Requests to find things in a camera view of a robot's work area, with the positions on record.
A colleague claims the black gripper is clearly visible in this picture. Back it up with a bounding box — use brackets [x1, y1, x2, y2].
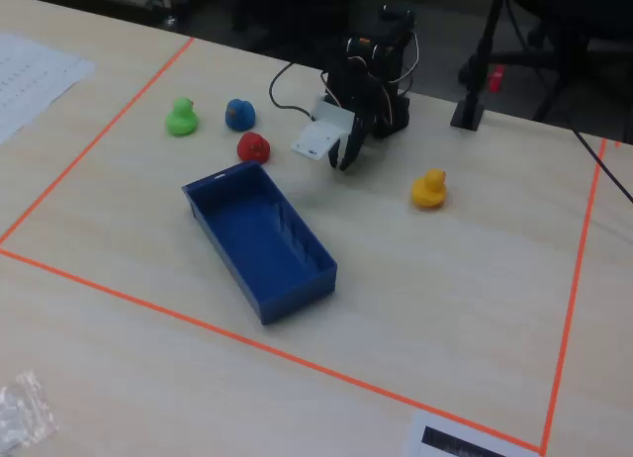
[323, 55, 385, 173]

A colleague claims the blue rubber duck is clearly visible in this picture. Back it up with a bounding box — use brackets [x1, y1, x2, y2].
[225, 98, 257, 133]

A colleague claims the red rubber duck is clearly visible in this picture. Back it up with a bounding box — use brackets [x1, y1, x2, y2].
[236, 132, 272, 163]

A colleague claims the yellow rubber duck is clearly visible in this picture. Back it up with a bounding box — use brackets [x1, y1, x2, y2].
[410, 168, 449, 211]

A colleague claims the blue plastic box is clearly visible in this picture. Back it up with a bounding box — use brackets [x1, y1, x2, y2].
[180, 160, 339, 326]

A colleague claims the green rubber duck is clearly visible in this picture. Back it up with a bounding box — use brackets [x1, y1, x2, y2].
[164, 96, 200, 137]

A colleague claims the black clamp stand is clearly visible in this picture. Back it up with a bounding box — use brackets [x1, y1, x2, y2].
[449, 0, 510, 131]

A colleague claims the orange tape strip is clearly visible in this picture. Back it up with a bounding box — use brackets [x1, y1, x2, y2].
[540, 137, 608, 454]
[0, 247, 544, 453]
[0, 37, 196, 245]

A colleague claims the black office chair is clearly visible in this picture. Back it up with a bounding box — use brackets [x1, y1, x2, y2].
[457, 0, 633, 125]

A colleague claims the white paper with black bar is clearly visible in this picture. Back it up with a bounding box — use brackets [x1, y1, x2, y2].
[403, 410, 543, 457]

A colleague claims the white printed paper sheet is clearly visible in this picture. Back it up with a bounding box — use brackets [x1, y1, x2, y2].
[0, 31, 98, 144]

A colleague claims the clear plastic bag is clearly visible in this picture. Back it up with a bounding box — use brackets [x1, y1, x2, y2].
[0, 370, 58, 453]

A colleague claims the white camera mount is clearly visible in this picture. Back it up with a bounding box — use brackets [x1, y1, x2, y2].
[290, 96, 358, 161]

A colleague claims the black camera cable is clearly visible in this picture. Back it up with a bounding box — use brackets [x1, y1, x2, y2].
[268, 60, 325, 125]

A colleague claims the black table cable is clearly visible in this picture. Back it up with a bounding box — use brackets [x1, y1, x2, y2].
[563, 115, 633, 204]

